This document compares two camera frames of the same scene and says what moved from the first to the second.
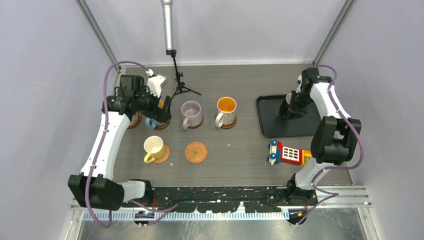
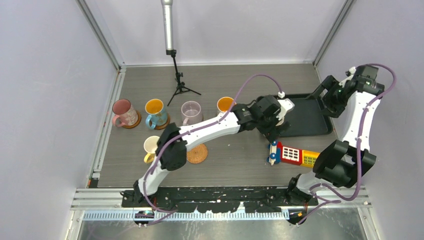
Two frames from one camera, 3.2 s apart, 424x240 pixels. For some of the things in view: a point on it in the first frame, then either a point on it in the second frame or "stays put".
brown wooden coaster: x=139 y=117 stays put
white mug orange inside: x=226 y=107 stays put
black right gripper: x=294 y=110 -> x=329 y=83
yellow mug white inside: x=154 y=145 stays put
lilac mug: x=191 y=114 stays put
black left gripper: x=163 y=115 -> x=270 y=133
